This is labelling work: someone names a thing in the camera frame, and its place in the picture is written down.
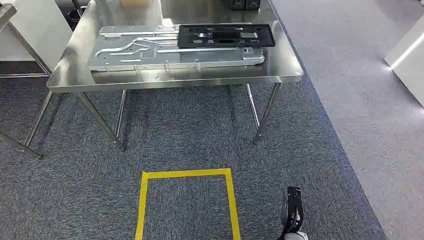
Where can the stamped sheet metal panel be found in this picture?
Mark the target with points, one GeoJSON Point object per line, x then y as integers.
{"type": "Point", "coordinates": [139, 56]}

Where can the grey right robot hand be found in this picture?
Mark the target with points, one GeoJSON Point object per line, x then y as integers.
{"type": "Point", "coordinates": [293, 208]}

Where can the white cabinet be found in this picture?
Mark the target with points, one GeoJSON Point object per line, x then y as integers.
{"type": "Point", "coordinates": [409, 56]}
{"type": "Point", "coordinates": [43, 30]}

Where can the tan box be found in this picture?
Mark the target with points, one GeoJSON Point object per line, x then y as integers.
{"type": "Point", "coordinates": [136, 3]}

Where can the black waste bin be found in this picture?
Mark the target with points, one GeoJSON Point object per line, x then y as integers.
{"type": "Point", "coordinates": [75, 18]}

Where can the stainless steel table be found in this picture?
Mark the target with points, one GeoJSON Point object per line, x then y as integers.
{"type": "Point", "coordinates": [33, 132]}
{"type": "Point", "coordinates": [185, 78]}

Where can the black box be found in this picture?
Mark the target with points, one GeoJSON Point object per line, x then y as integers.
{"type": "Point", "coordinates": [238, 4]}
{"type": "Point", "coordinates": [253, 4]}

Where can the black plastic plate frame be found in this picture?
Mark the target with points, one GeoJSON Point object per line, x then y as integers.
{"type": "Point", "coordinates": [225, 42]}

